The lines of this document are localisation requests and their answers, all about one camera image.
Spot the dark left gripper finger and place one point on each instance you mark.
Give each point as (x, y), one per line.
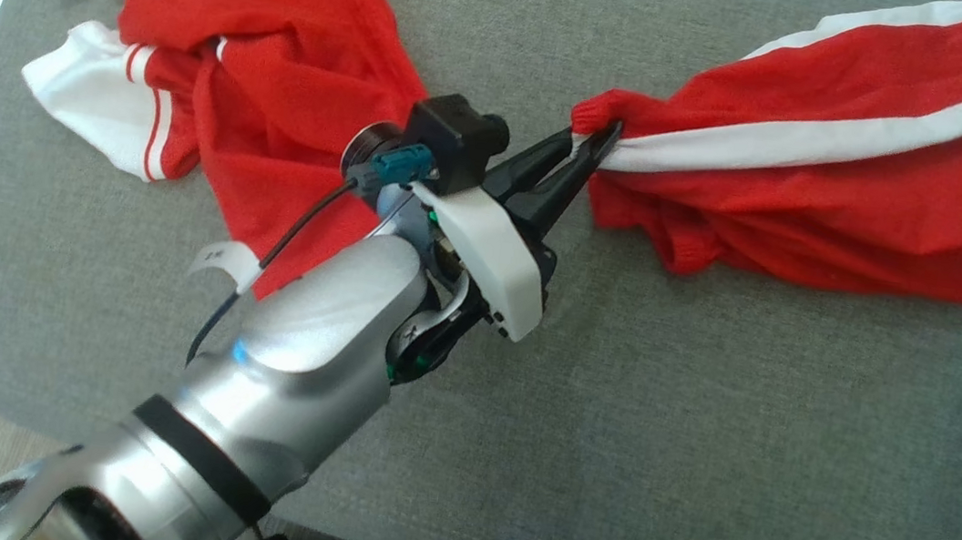
(530, 166)
(559, 197)

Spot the large grey sofa seat cushion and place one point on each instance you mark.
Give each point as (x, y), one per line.
(653, 438)

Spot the red jersey white sleeves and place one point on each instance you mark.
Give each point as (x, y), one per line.
(280, 34)

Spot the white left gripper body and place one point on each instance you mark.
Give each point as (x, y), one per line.
(492, 253)

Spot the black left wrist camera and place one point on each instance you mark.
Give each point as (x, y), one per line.
(451, 138)

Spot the red mesh basketball shorts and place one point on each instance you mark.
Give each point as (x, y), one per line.
(866, 198)

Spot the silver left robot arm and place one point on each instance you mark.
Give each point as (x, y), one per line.
(297, 348)

